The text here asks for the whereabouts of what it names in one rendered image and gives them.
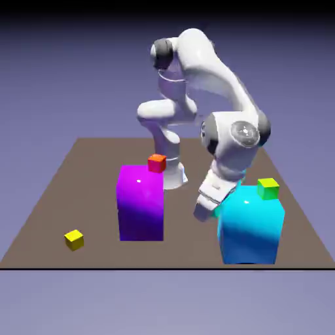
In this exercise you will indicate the small red cube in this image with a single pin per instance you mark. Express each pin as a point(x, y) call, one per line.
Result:
point(157, 163)

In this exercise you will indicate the large cyan box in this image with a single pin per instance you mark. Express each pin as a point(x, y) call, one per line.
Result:
point(250, 225)

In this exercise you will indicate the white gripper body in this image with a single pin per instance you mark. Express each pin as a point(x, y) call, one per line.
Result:
point(213, 192)

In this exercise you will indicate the small yellow cube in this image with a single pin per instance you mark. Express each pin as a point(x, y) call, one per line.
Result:
point(74, 239)

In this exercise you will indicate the large purple box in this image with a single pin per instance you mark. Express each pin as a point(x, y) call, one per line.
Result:
point(140, 204)

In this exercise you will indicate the small green cube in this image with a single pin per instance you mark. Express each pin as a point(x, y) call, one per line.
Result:
point(268, 189)

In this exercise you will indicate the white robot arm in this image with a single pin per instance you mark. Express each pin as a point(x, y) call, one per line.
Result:
point(225, 86)

